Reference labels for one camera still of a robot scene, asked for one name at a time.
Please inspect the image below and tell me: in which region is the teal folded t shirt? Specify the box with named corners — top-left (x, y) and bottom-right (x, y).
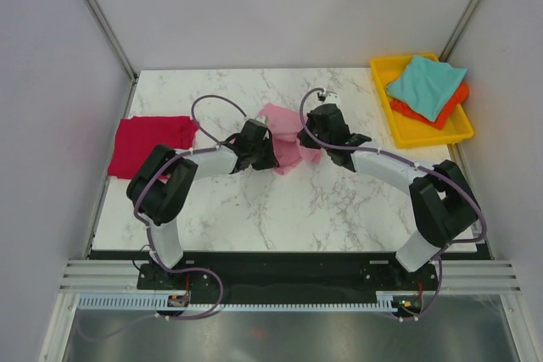
top-left (385, 55), bottom-right (467, 122)

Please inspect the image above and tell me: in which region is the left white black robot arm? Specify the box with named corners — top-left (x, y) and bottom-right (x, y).
top-left (126, 118), bottom-right (278, 288)

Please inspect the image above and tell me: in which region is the left aluminium corner post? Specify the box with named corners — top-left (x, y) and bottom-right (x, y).
top-left (83, 0), bottom-right (138, 83)

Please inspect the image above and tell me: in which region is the aluminium frame rail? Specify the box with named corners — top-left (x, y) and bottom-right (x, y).
top-left (60, 259), bottom-right (521, 295)

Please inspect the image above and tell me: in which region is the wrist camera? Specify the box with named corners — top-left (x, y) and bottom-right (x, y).
top-left (256, 115), bottom-right (272, 139)
top-left (317, 90), bottom-right (341, 106)

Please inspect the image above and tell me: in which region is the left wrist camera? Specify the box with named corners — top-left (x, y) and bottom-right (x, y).
top-left (256, 115), bottom-right (272, 139)

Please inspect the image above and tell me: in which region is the folded magenta t shirt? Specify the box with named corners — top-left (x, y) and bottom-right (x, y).
top-left (107, 116), bottom-right (198, 180)

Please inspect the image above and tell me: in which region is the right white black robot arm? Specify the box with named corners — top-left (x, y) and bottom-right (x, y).
top-left (299, 103), bottom-right (484, 289)

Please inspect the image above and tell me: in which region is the orange folded t shirt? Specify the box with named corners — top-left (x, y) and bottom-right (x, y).
top-left (389, 81), bottom-right (470, 131)

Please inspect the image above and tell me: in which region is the yellow plastic tray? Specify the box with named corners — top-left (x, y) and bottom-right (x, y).
top-left (370, 54), bottom-right (474, 148)

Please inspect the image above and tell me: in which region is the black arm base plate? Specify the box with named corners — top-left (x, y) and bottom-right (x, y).
top-left (137, 252), bottom-right (438, 304)

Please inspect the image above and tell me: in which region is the aluminium corner post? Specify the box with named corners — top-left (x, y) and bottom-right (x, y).
top-left (83, 0), bottom-right (138, 83)
top-left (439, 0), bottom-right (484, 62)

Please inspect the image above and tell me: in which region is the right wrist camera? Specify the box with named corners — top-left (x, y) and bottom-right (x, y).
top-left (317, 90), bottom-right (341, 106)

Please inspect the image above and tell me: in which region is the pink t shirt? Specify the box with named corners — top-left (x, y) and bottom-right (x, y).
top-left (259, 103), bottom-right (322, 175)

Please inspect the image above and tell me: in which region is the right aluminium corner post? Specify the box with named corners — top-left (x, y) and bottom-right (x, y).
top-left (439, 0), bottom-right (484, 62)

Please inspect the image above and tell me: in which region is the white slotted cable duct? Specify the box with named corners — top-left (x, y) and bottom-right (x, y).
top-left (77, 293), bottom-right (399, 312)

